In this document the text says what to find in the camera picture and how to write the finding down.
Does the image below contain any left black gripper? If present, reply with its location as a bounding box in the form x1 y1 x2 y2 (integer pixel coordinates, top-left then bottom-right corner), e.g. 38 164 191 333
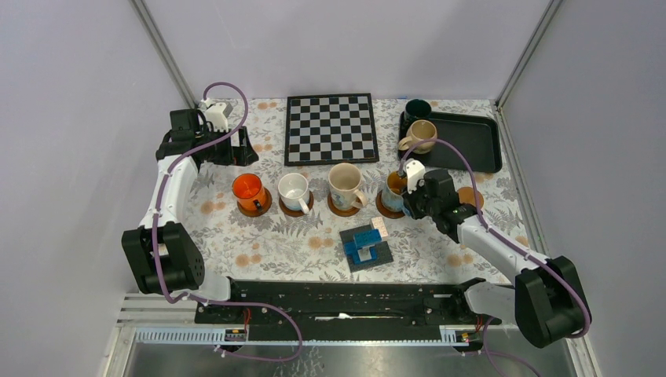
196 124 258 166

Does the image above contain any light orange coaster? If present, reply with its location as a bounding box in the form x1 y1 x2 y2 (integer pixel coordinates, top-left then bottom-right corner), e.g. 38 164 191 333
457 186 485 209

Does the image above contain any blue mug yellow inside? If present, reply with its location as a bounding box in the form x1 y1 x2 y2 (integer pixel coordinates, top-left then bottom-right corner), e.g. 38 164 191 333
379 171 407 214

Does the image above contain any brown wooden ringed coaster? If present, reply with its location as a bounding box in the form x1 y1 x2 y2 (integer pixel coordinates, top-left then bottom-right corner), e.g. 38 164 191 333
236 188 273 218
375 191 405 219
279 191 315 218
327 194 360 217

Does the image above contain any beige round mug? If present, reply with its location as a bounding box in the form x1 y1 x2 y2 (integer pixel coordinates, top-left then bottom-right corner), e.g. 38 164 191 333
397 119 437 155

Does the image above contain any black cup tray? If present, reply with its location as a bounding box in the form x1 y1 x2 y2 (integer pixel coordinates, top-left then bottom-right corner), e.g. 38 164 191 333
410 112 503 174

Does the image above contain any orange mug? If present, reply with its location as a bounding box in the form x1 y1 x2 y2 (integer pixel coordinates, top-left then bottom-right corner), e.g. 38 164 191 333
232 174 265 209

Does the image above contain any cream tall mug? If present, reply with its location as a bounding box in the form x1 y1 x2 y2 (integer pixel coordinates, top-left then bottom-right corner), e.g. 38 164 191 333
328 163 368 211

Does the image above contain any white mug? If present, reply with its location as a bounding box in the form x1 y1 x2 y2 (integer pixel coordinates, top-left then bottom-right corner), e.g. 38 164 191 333
277 173 310 214

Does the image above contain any black white chessboard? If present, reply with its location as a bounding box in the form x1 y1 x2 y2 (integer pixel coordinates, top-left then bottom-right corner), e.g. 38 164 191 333
284 93 379 167

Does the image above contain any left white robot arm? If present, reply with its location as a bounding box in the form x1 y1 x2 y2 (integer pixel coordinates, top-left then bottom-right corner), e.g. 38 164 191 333
121 102 258 323

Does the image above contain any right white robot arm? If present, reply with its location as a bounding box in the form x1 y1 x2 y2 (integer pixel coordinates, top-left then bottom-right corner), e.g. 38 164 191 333
399 160 591 348

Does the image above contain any lego brick model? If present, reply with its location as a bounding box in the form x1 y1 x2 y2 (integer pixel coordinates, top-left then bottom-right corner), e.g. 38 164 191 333
338 217 393 273

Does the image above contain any dark green mug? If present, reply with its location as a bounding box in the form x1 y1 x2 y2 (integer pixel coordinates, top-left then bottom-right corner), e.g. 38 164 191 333
402 99 432 128

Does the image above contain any floral tablecloth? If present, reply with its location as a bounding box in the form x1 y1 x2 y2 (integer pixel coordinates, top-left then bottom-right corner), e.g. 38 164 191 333
181 98 533 284

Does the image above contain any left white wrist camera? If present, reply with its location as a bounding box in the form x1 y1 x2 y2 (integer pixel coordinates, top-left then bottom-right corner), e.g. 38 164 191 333
199 98 232 133

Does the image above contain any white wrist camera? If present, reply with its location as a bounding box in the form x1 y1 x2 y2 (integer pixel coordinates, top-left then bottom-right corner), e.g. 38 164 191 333
398 159 426 194
199 98 232 133

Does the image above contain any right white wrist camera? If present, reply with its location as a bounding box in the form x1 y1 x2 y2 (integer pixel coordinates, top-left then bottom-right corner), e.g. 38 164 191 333
398 159 426 194

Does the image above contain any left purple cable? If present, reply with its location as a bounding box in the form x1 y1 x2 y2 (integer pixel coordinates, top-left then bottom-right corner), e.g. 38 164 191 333
151 82 305 363

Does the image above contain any purple cable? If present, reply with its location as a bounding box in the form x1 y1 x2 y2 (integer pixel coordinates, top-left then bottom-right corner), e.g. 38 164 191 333
151 82 305 363
397 138 593 377

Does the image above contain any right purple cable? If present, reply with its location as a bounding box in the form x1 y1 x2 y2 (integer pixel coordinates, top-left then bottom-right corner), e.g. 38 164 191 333
397 138 593 377

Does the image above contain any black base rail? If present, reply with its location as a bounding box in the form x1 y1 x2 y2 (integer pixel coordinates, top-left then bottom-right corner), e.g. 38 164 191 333
194 278 487 342

